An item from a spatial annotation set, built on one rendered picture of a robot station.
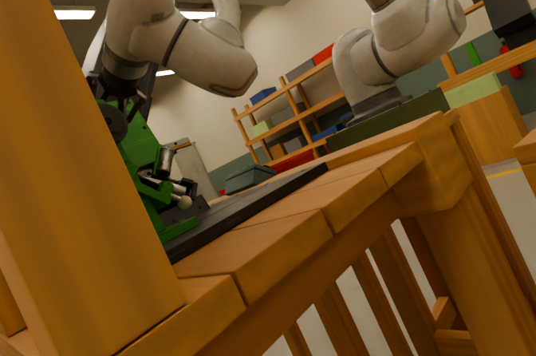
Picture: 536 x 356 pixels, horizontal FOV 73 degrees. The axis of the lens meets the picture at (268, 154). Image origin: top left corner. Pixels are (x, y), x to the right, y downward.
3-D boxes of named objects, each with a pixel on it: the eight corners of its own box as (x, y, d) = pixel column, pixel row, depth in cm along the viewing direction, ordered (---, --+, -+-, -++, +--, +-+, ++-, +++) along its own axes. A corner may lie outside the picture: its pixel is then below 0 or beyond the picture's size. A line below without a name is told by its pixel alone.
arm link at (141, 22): (90, 45, 66) (157, 81, 70) (104, -30, 55) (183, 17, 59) (116, 17, 73) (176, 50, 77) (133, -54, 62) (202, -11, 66)
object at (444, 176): (159, 253, 178) (146, 226, 178) (475, 179, 69) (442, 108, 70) (132, 268, 169) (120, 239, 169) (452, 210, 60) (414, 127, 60)
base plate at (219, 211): (136, 237, 154) (135, 233, 154) (329, 170, 74) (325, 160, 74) (26, 293, 125) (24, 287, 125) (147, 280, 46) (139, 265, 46)
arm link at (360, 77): (365, 101, 128) (340, 45, 128) (412, 79, 114) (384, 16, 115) (340, 112, 117) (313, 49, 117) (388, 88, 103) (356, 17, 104)
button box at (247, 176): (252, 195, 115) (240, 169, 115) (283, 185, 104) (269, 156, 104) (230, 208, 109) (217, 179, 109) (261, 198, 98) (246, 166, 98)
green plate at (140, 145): (159, 171, 104) (123, 114, 108) (168, 156, 98) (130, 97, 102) (122, 186, 96) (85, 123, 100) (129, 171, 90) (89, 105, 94)
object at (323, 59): (404, 162, 558) (344, 33, 559) (272, 205, 762) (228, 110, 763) (415, 152, 598) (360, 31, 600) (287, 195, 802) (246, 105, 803)
